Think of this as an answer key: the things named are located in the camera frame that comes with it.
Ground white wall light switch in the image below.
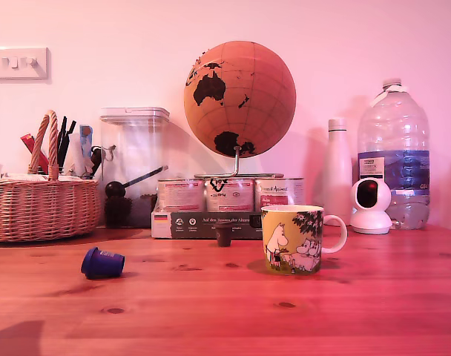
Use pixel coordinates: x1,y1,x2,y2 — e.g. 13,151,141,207
0,47,50,82

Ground dark brown coffee capsule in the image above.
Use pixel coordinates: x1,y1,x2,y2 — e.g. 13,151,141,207
215,223,232,248

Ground cork globe on metal stand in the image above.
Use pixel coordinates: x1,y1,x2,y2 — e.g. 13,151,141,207
183,41,297,179

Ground blue and white sachet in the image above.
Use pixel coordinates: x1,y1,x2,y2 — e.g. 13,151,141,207
79,124,94,161

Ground large clear water bottle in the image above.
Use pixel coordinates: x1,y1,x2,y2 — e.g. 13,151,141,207
357,78,431,230

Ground black long-handled scoop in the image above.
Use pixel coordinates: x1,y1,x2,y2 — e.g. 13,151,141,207
105,165,170,198

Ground wicker basket with handle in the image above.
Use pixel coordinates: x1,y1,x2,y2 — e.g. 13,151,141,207
0,109,102,243

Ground tin can red label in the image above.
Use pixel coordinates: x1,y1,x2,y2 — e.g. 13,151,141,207
254,177,305,209

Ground tin can pink text label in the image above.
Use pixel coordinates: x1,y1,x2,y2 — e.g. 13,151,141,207
157,178,206,213

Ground white metal bottle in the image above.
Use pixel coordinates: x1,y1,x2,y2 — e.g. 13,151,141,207
320,117,355,225

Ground yellow cartoon print mug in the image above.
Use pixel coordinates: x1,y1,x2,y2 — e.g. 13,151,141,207
260,204,349,276

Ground dark grey cardboard tray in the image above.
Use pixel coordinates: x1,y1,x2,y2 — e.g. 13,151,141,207
151,211,266,240

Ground red packet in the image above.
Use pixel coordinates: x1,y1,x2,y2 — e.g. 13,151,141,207
20,133,49,174

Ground clear plastic lidded container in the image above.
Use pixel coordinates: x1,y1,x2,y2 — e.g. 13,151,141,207
99,106,171,228

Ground dark handled utensil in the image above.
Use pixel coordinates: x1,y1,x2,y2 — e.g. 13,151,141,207
89,145,104,177

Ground black pen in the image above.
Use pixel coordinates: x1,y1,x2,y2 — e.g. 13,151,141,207
62,119,77,170
56,116,68,170

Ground tin can black triangle mark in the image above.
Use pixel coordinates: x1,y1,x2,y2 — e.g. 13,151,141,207
205,177,257,213

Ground dark brown container contents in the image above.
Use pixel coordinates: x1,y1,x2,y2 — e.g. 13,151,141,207
105,193,158,228

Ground small white round camera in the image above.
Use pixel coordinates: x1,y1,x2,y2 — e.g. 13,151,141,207
349,178,392,234

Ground blue coffee capsule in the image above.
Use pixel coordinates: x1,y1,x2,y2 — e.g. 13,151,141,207
80,246,126,280

